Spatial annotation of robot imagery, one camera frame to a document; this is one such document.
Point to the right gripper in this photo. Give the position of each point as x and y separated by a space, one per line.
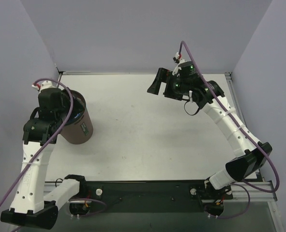
166 81

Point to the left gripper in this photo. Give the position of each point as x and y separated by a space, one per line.
67 104

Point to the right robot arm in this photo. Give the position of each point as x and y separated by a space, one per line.
250 153

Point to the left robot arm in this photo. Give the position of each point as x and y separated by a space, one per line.
30 207

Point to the brown round bin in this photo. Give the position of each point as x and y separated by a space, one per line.
78 131

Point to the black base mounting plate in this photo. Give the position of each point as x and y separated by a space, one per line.
165 196

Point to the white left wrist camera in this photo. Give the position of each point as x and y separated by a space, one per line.
42 86

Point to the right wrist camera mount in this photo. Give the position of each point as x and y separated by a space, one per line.
177 58

